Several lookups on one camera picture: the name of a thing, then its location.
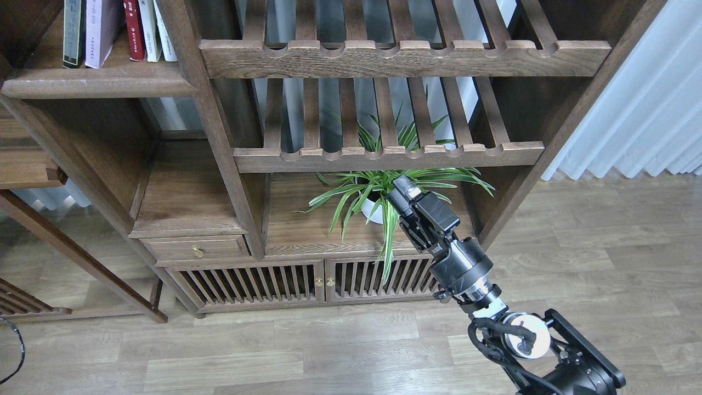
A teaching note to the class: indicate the white curtain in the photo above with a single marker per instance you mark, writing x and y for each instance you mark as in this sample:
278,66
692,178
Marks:
648,119

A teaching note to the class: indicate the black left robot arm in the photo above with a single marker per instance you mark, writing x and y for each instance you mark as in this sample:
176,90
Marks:
13,350

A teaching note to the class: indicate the green and black book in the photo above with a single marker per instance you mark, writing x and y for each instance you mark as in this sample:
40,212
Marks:
74,36

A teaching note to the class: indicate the dark wooden bookshelf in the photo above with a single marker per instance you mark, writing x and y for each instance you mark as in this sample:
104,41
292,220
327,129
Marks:
220,148

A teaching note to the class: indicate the green spider plant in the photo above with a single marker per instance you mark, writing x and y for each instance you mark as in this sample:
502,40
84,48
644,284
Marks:
354,187

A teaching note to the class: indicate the pale lavender white book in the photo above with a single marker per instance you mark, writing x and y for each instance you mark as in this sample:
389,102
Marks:
104,20

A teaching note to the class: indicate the white teal upright book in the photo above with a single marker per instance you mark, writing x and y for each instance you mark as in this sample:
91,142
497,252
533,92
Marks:
167,47

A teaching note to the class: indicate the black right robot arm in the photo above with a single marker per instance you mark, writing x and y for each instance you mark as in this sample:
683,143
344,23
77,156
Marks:
541,355

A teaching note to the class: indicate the white plant pot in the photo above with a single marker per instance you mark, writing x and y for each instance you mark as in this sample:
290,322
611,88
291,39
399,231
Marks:
373,210

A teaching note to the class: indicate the brass drawer knob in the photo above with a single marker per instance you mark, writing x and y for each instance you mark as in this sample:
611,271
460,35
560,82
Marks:
197,251

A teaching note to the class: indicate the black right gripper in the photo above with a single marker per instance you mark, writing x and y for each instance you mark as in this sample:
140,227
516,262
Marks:
460,266

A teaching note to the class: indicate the red upright book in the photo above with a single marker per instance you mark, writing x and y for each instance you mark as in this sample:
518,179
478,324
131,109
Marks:
134,30

